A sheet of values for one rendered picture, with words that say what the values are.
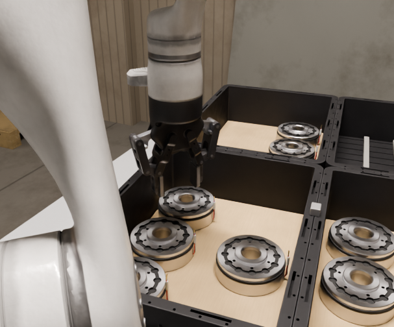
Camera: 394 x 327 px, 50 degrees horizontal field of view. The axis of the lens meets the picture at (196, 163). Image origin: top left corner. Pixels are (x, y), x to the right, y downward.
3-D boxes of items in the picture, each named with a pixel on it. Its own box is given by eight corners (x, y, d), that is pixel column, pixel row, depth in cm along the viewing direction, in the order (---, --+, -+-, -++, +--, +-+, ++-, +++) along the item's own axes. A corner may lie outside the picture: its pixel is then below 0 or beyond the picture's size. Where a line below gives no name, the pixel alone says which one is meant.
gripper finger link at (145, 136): (155, 121, 60) (160, 133, 62) (126, 135, 59) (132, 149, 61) (162, 126, 59) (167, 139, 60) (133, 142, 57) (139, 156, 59)
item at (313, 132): (313, 143, 100) (313, 141, 100) (272, 135, 104) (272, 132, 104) (322, 128, 108) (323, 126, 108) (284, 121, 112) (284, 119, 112)
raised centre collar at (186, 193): (193, 210, 74) (193, 207, 74) (168, 204, 76) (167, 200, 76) (204, 196, 78) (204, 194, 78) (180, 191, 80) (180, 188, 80)
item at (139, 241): (182, 264, 63) (182, 261, 62) (119, 251, 65) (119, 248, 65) (200, 225, 71) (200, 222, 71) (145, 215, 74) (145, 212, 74)
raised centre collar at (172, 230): (171, 247, 65) (171, 244, 65) (141, 241, 67) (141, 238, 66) (181, 229, 70) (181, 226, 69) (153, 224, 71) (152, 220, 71)
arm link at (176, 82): (180, 74, 67) (179, 34, 64) (217, 95, 58) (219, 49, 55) (124, 83, 63) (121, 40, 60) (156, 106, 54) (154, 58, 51)
